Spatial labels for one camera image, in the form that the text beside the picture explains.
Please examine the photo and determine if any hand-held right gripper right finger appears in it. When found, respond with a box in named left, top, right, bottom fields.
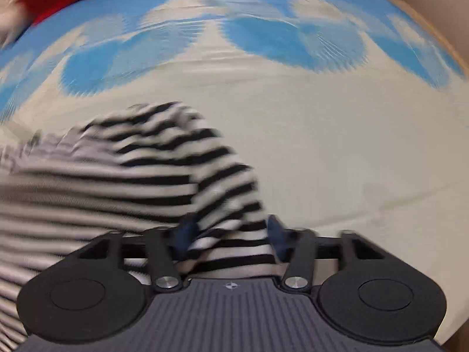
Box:
left=267, top=215, right=396, bottom=292

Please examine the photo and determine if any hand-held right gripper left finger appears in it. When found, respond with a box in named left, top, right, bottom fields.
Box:
left=69, top=216, right=200, bottom=293

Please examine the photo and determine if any black white striped shirt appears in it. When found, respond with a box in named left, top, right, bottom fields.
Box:
left=0, top=101, right=280, bottom=352

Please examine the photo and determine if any blue cloud printed blanket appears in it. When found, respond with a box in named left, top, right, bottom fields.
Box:
left=0, top=0, right=465, bottom=349

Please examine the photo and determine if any beige cloth pile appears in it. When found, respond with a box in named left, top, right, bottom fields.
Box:
left=0, top=0, right=34, bottom=50

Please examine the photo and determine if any tan bed frame edge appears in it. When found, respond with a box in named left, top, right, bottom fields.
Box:
left=352, top=0, right=469, bottom=76

